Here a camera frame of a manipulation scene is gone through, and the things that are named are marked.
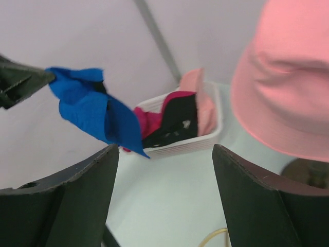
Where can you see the blue baseball cap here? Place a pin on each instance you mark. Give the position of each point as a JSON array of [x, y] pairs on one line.
[[84, 102]]

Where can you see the light pink bucket hat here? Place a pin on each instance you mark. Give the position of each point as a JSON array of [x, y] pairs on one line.
[[279, 89]]

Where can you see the black baseball cap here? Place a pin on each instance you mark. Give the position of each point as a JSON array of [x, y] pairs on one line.
[[178, 120]]

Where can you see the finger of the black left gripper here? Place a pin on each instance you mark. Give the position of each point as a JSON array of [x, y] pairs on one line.
[[20, 81]]

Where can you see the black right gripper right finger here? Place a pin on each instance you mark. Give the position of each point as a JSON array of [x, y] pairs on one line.
[[265, 209]]

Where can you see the magenta hat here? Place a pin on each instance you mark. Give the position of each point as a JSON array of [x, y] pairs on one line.
[[148, 121]]

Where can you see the beige mannequin head stand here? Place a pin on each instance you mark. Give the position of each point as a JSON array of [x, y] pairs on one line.
[[312, 173]]

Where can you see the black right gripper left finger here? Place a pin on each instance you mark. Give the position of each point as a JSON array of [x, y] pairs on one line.
[[67, 208]]

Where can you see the light pink cap in basket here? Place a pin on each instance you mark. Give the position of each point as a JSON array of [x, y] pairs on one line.
[[193, 81]]

